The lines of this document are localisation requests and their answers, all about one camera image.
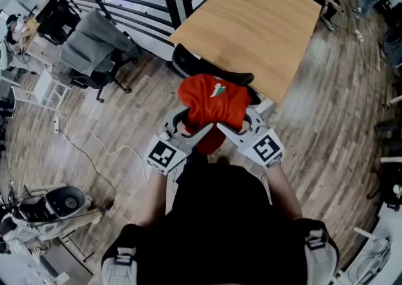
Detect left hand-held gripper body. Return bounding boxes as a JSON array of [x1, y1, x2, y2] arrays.
[[144, 126, 188, 175]]

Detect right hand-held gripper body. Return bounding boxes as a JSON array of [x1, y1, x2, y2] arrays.
[[240, 127, 285, 170]]

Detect red t-shirt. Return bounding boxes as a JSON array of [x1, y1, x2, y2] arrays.
[[178, 73, 254, 155]]

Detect person's left forearm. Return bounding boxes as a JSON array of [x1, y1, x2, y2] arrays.
[[138, 170, 175, 231]]

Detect person's right forearm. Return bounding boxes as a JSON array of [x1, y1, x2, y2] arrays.
[[265, 163, 304, 222]]

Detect black and white office chair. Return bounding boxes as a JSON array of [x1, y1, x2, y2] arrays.
[[17, 185, 104, 240]]

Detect person's dark clothing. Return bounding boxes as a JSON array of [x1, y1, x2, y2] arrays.
[[134, 151, 310, 285]]

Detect wooden table with white legs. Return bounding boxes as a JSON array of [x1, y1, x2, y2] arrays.
[[168, 0, 323, 115]]

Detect grey jacket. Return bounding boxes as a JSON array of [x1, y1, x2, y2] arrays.
[[60, 7, 136, 76]]

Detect white stool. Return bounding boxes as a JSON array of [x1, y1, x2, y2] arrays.
[[12, 70, 72, 112]]

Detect white desk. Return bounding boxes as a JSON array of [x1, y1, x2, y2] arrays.
[[332, 205, 402, 285]]

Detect cluttered wooden desk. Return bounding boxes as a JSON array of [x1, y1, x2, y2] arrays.
[[18, 16, 45, 55]]

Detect black cable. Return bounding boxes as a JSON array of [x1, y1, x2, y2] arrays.
[[59, 132, 117, 203]]

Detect white cable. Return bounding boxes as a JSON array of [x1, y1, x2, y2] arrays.
[[58, 114, 148, 184]]

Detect grey shoulder strap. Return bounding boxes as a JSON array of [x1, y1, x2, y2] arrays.
[[295, 219, 340, 285], [100, 223, 139, 285]]

